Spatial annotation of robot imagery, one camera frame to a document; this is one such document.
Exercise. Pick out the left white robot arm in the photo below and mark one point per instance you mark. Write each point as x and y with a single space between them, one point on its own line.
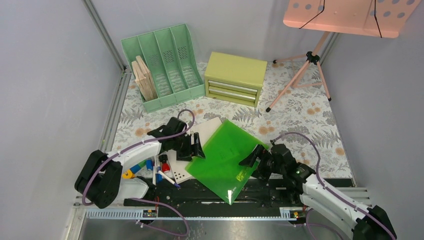
100 178

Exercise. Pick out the yellow tape measure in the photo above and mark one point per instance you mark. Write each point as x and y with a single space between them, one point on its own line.
128 174

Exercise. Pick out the yellow-green drawer cabinet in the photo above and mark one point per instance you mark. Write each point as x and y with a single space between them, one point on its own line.
234 78

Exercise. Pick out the purple cartoon book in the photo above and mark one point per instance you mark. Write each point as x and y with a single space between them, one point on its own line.
147 74

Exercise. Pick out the white perforated board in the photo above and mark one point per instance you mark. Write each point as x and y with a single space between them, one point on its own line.
178 167

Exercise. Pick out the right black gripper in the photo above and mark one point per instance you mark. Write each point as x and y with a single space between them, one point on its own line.
259 151

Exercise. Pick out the white red marker pen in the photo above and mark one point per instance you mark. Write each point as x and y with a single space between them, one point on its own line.
155 178

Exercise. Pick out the aluminium rail frame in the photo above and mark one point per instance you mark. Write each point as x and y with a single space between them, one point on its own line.
102 88

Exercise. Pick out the red black stamp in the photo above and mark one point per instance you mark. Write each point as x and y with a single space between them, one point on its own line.
163 159

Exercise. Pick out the small blue cap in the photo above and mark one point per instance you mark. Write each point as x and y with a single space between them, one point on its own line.
149 164

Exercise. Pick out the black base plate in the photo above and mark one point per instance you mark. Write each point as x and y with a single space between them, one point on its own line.
256 199

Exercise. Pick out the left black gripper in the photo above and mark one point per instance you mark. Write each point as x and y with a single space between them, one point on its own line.
194 149

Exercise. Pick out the pink music stand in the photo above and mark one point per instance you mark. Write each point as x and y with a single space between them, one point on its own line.
376 18

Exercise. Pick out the green Treehouse book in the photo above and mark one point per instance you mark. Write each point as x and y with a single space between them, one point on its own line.
141 81

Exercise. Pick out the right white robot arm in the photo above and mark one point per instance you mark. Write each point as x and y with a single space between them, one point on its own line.
358 221

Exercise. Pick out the floral table mat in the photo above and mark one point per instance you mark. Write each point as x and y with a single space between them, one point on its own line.
303 113

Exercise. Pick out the blue block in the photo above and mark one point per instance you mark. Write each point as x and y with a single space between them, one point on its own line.
136 168

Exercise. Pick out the green clip file folder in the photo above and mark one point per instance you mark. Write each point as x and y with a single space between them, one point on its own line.
220 171

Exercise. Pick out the mint green file organizer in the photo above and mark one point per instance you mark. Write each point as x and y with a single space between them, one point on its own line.
169 55

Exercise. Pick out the green small block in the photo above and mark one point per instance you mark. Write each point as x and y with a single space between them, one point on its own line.
142 163

